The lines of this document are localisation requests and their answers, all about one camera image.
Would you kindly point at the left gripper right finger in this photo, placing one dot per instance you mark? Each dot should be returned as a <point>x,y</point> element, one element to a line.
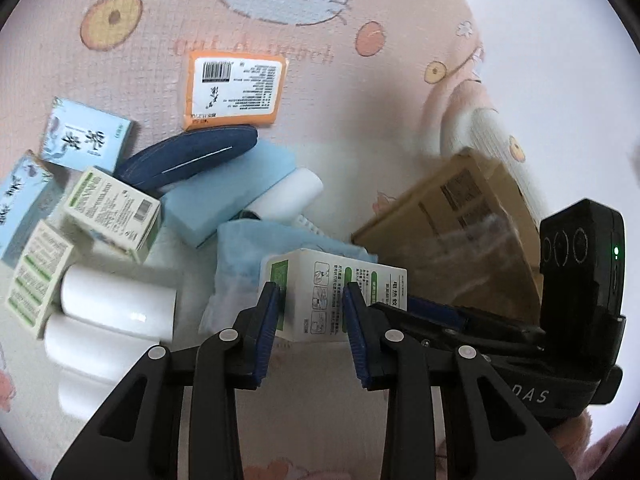
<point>366,327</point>

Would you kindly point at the brown cardboard box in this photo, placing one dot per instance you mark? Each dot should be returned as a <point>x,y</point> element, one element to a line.
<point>465,237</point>

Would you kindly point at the blue wet wipes pack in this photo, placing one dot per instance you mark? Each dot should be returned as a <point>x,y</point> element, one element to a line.
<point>242,248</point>

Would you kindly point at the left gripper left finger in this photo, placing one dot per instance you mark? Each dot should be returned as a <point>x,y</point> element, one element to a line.
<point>256,327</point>

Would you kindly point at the person right hand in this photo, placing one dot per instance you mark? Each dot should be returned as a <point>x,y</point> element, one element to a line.
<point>614,456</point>

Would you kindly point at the white paper roll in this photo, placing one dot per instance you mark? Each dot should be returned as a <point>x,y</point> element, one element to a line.
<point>287,199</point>
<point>91,350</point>
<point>121,304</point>
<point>80,396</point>

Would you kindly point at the white green medicine box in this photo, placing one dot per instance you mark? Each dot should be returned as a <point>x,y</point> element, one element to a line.
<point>311,291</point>

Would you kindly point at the light blue tea box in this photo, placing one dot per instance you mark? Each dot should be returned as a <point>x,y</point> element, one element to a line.
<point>78,137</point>
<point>28,194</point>

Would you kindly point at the orange tissue pack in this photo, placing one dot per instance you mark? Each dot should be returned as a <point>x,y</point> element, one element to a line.
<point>232,88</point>

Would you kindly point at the dark blue denim pouch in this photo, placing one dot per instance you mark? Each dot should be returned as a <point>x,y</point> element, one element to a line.
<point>184,156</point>

